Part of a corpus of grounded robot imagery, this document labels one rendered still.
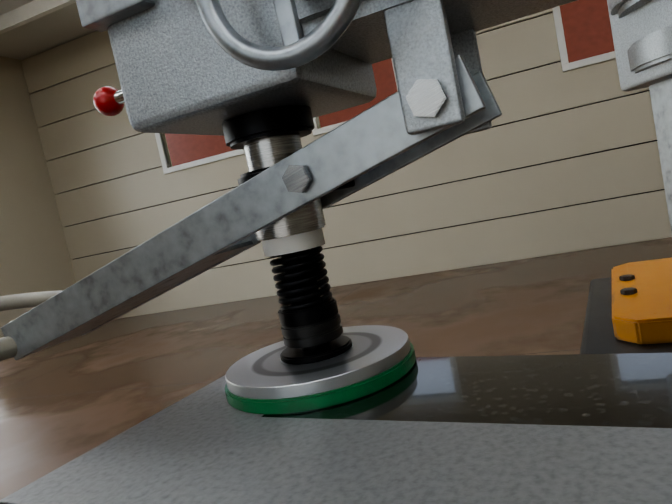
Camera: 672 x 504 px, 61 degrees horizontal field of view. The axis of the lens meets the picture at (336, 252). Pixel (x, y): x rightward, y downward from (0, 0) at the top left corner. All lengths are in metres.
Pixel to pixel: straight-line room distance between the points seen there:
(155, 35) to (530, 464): 0.48
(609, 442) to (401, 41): 0.34
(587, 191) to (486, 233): 1.13
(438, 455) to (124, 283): 0.43
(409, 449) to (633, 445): 0.15
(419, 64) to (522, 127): 6.05
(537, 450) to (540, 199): 6.15
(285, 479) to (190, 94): 0.35
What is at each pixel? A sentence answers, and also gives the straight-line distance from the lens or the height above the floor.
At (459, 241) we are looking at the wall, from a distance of 6.65.
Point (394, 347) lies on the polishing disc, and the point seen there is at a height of 0.89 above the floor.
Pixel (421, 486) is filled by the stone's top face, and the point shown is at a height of 0.87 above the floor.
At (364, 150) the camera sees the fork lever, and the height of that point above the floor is 1.10.
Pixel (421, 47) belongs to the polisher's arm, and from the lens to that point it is 0.50.
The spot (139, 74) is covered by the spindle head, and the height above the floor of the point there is 1.22.
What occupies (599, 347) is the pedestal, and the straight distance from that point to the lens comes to 1.03.
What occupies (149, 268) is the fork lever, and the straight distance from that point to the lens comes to 0.68.
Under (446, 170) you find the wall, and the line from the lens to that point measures 6.61.
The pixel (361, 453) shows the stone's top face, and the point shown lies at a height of 0.87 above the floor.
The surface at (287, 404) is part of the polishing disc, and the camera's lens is 0.57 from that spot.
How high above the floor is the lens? 1.06
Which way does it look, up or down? 5 degrees down
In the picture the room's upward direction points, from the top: 12 degrees counter-clockwise
